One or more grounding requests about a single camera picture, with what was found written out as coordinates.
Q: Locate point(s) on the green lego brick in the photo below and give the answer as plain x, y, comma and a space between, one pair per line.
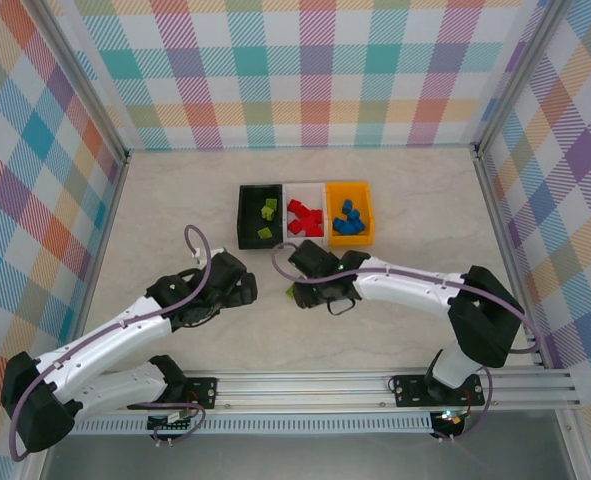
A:
270, 204
264, 232
266, 215
291, 291

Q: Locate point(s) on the tall red lego brick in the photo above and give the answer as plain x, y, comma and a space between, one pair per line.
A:
313, 230

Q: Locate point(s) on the blue lego brick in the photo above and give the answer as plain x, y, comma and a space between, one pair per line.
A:
339, 226
355, 228
346, 206
355, 215

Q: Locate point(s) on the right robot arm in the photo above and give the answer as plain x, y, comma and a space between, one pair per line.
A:
410, 287

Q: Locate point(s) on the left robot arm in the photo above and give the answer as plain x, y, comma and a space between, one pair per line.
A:
115, 335

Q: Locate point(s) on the black plastic bin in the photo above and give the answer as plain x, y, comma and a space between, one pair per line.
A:
250, 215

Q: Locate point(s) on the orange plastic bin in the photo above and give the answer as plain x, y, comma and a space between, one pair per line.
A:
335, 200

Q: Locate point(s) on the white plastic bin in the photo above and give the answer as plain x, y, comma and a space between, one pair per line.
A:
305, 192

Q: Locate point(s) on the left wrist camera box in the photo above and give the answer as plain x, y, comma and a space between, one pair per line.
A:
195, 255

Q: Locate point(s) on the aluminium mounting rail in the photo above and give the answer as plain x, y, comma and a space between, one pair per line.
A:
300, 390

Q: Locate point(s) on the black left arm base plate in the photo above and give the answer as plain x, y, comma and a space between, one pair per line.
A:
202, 392

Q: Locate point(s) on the aluminium side rail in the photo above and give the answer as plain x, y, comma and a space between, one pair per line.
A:
109, 220
498, 220

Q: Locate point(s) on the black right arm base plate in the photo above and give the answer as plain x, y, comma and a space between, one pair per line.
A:
410, 390

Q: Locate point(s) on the aluminium frame post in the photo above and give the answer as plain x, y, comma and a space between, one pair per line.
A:
516, 75
86, 77

